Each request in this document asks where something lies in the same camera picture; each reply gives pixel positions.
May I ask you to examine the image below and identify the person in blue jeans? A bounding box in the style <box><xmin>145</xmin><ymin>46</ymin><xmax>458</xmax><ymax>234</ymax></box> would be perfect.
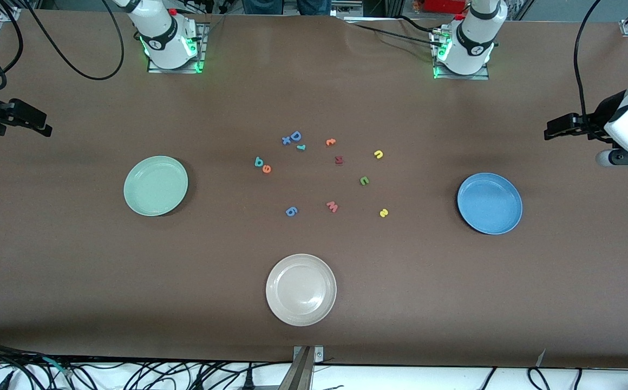
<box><xmin>243</xmin><ymin>0</ymin><xmax>332</xmax><ymax>16</ymax></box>

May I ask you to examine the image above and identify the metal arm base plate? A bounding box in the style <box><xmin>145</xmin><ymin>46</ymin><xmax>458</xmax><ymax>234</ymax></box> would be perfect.
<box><xmin>147</xmin><ymin>23</ymin><xmax>207</xmax><ymax>74</ymax></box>
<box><xmin>431</xmin><ymin>27</ymin><xmax>490</xmax><ymax>81</ymax></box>

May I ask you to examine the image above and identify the teal cable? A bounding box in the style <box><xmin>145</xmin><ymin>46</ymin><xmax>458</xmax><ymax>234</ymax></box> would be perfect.
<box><xmin>42</xmin><ymin>356</ymin><xmax>72</xmax><ymax>377</ymax></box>

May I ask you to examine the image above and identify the beige plate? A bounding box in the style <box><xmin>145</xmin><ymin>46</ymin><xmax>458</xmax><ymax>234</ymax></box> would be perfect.
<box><xmin>265</xmin><ymin>253</ymin><xmax>338</xmax><ymax>327</ymax></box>

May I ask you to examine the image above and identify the red box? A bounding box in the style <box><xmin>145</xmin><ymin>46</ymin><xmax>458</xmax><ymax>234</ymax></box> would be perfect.
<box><xmin>424</xmin><ymin>0</ymin><xmax>467</xmax><ymax>15</ymax></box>

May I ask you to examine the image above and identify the blue plate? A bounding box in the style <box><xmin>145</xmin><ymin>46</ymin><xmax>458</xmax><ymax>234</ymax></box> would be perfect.
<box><xmin>457</xmin><ymin>172</ymin><xmax>524</xmax><ymax>236</ymax></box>

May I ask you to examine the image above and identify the brown table cover sheet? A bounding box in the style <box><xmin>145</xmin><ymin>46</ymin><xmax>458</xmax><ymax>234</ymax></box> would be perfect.
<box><xmin>0</xmin><ymin>8</ymin><xmax>628</xmax><ymax>370</ymax></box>

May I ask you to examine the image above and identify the light green plate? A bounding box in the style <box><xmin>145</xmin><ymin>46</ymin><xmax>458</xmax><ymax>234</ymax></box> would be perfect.
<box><xmin>123</xmin><ymin>155</ymin><xmax>189</xmax><ymax>217</ymax></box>

